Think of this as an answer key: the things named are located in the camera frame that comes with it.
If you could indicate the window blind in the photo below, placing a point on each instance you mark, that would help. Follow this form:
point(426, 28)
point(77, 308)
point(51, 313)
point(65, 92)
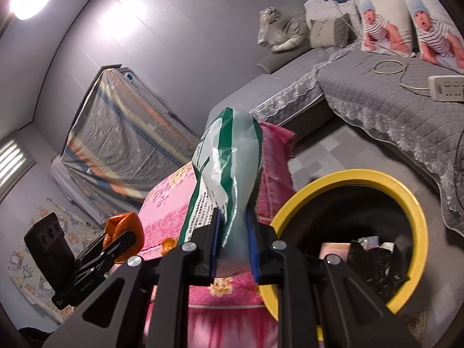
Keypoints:
point(11, 166)

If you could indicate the small orange cap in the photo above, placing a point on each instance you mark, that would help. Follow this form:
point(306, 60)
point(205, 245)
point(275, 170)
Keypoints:
point(168, 245)

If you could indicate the yellow-rimmed black trash bin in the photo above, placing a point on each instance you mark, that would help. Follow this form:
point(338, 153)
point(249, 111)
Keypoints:
point(362, 177)

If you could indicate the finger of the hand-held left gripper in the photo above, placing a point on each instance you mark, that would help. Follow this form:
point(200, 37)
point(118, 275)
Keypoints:
point(96, 272)
point(108, 244)

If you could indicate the white green plastic bag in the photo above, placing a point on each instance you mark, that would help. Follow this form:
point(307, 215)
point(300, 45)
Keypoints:
point(224, 159)

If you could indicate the printed packet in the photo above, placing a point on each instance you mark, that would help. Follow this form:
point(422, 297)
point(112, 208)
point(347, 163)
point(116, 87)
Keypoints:
point(368, 243)

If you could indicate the white power strip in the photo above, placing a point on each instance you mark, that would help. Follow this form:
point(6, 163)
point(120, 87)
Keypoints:
point(447, 87)

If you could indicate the pink floral blanket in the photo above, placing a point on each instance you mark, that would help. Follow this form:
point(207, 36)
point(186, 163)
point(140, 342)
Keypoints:
point(170, 210)

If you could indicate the grey quilted lace bedspread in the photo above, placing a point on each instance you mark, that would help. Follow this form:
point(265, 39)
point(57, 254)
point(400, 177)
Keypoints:
point(290, 79)
point(391, 108)

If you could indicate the pink box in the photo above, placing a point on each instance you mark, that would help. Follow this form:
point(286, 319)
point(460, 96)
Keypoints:
point(333, 251)

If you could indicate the orange plastic wrapper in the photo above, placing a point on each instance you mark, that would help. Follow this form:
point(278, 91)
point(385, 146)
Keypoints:
point(125, 224)

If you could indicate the white quilted pillow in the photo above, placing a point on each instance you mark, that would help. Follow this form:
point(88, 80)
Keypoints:
point(326, 7)

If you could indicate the plastic-covered furniture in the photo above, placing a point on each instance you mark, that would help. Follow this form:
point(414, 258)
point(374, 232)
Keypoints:
point(123, 134)

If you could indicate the grey cushion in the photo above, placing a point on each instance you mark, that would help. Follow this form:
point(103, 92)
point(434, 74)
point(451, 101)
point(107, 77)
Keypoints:
point(331, 31)

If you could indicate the baby print pillow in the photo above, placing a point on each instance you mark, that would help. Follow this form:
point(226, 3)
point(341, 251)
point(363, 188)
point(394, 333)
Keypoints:
point(384, 21)
point(435, 32)

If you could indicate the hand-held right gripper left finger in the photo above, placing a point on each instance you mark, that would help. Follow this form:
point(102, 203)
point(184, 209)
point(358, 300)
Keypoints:
point(215, 239)

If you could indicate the plush tiger toy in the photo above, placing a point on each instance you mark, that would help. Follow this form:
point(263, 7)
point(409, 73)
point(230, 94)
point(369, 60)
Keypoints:
point(286, 27)

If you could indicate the black plastic bag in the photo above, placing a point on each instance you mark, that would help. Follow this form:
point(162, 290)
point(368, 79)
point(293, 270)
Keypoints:
point(380, 272)

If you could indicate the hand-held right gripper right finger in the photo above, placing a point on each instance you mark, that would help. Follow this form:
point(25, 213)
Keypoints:
point(253, 250)

